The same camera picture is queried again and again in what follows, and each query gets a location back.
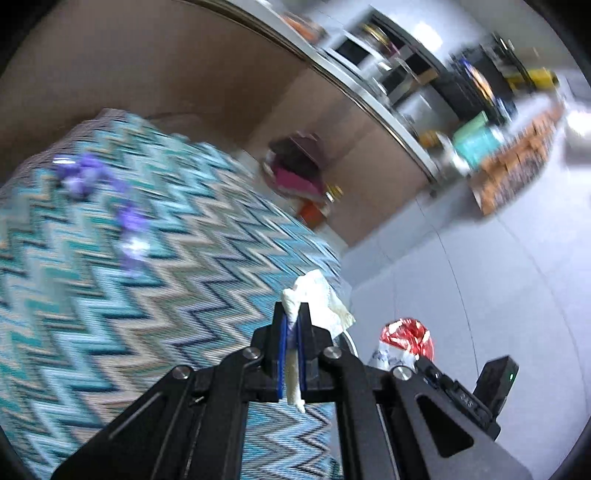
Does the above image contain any white paper bag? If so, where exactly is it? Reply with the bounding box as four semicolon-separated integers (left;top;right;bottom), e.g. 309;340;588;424
280;269;356;414

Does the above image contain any red silver snack wrapper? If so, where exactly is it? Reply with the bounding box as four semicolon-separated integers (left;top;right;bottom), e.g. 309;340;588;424
369;318;435;371

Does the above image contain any brown kitchen cabinet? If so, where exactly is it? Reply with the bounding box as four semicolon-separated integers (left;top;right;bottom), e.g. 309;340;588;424
1;1;435;245

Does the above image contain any metal kitchen shelf rack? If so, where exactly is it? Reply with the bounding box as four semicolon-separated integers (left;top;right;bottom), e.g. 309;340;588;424
322;8;446;108

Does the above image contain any yellow cap oil bottle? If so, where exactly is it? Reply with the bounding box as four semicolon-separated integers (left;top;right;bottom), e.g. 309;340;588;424
297;185;344;230

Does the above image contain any maroon dustpan with broom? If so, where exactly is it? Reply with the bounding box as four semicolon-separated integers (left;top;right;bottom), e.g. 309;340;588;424
262;131;329;200

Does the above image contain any zigzag knit rug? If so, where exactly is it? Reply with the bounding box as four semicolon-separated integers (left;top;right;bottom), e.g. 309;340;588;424
1;110;341;479

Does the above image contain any patterned door mat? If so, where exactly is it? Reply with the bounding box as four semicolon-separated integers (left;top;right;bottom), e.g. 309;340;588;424
469;103;565;216

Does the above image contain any teal storage box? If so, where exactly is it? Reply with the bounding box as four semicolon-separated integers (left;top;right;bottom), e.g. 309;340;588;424
452;111;505;169

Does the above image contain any purple ribbon plastic wrapper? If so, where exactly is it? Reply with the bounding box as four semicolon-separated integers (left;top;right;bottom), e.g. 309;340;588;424
51;153;150;277

